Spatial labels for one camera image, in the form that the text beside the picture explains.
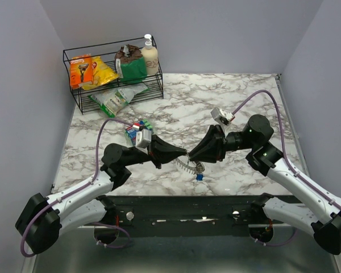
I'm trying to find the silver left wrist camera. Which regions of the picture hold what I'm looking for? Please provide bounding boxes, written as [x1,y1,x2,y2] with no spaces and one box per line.
[135,129,152,148]

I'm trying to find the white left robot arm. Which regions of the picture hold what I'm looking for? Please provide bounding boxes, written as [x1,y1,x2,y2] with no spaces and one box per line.
[15,135,187,258]

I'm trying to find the orange razor box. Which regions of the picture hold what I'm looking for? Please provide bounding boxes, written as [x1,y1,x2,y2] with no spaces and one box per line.
[69,54,93,89]

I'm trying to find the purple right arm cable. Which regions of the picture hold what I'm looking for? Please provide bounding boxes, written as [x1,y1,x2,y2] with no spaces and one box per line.
[231,89,341,251]

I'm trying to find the cream pump lotion bottle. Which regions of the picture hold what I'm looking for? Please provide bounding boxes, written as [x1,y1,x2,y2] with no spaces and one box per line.
[141,34,159,75]

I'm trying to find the steel key ring organiser disc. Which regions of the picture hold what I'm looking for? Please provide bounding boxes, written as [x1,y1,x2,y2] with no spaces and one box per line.
[174,154,205,175]

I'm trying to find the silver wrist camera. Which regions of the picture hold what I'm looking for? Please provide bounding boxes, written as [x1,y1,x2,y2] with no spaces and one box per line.
[135,129,152,148]
[211,107,235,136]

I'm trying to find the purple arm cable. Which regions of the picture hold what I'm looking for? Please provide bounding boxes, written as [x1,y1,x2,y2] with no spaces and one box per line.
[231,89,341,251]
[19,118,142,258]

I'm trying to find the green brown coffee bag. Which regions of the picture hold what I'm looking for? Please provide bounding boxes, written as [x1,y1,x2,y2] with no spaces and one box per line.
[115,44,147,84]

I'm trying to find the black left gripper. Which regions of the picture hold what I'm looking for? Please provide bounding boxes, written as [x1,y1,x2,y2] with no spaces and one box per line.
[123,134,187,169]

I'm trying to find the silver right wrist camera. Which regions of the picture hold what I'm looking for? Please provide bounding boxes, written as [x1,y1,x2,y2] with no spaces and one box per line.
[211,107,235,136]

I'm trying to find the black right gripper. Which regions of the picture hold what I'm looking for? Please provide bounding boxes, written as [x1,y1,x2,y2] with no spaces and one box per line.
[188,124,256,164]

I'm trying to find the blue key tag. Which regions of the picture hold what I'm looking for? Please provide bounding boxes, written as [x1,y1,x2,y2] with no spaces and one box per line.
[196,173,203,181]

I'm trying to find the green white snack bag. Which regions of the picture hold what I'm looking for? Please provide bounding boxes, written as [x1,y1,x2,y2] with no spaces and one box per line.
[89,83,148,118]

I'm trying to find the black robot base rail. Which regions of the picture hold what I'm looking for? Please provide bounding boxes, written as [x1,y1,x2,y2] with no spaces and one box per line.
[73,195,285,238]

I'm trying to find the blue green sponge pack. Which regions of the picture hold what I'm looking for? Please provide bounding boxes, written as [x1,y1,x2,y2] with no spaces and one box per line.
[124,119,153,146]

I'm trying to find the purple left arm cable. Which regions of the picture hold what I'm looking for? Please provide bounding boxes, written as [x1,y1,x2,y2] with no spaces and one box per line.
[19,118,142,258]

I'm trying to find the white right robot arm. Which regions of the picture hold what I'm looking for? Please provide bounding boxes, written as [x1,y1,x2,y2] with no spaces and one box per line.
[189,114,341,255]

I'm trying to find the yellow chips bag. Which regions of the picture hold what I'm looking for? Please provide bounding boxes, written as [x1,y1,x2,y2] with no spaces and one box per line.
[82,56,119,90]

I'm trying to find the black wire shelf rack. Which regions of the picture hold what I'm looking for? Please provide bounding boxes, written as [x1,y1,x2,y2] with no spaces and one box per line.
[63,35,164,113]

